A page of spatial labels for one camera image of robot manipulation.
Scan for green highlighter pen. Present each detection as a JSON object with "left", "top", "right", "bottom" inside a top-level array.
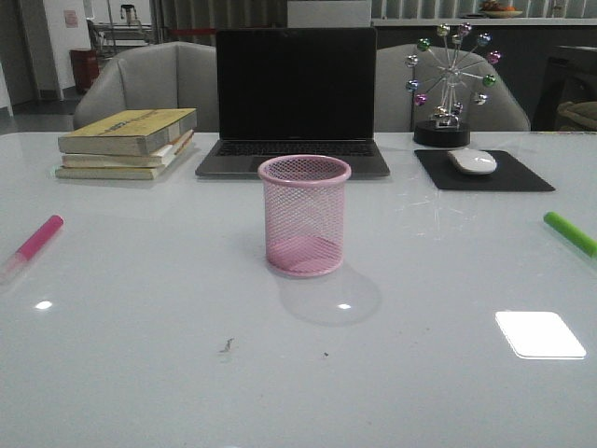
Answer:
[{"left": 543, "top": 211, "right": 596, "bottom": 258}]

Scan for pink highlighter pen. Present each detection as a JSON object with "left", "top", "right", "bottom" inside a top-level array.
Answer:
[{"left": 1, "top": 215, "right": 63, "bottom": 285}]

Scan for pink mesh pen holder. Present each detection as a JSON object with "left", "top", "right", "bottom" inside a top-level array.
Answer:
[{"left": 257, "top": 154, "right": 352, "bottom": 277}]

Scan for grey open laptop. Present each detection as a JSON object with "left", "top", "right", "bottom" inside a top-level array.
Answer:
[{"left": 196, "top": 27, "right": 390, "bottom": 178}]

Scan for middle cream book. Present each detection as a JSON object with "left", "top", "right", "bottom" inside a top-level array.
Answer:
[{"left": 62, "top": 131, "right": 194, "bottom": 168}]

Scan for cream book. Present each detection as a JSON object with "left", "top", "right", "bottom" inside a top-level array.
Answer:
[
  {"left": 62, "top": 131, "right": 194, "bottom": 168},
  {"left": 54, "top": 148, "right": 186, "bottom": 180}
]

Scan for bottom cream book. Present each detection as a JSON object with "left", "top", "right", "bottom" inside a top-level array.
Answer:
[{"left": 54, "top": 148, "right": 186, "bottom": 180}]

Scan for grey armchair right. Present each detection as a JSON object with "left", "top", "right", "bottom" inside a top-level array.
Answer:
[{"left": 374, "top": 44, "right": 531, "bottom": 133}]

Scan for grey armchair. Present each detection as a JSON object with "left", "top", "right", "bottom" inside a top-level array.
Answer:
[
  {"left": 73, "top": 41, "right": 219, "bottom": 133},
  {"left": 374, "top": 44, "right": 531, "bottom": 133}
]

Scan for white computer mouse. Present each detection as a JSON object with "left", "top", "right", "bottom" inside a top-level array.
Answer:
[{"left": 447, "top": 147, "right": 497, "bottom": 175}]

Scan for grey armchair left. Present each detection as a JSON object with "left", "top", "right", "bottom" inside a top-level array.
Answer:
[{"left": 73, "top": 41, "right": 219, "bottom": 133}]

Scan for yellow top book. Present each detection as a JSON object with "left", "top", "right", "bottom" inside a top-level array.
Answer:
[{"left": 58, "top": 108, "right": 197, "bottom": 156}]

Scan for ferris wheel desk toy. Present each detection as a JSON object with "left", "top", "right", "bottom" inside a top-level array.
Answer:
[{"left": 405, "top": 21, "right": 497, "bottom": 148}]

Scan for black mouse pad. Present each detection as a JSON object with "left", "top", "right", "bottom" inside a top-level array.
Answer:
[{"left": 414, "top": 149, "right": 555, "bottom": 192}]

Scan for red bin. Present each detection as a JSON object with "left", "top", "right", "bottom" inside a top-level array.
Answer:
[{"left": 69, "top": 49, "right": 99, "bottom": 93}]

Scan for fruit bowl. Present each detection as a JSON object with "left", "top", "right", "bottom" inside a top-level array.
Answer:
[{"left": 479, "top": 0, "right": 522, "bottom": 19}]

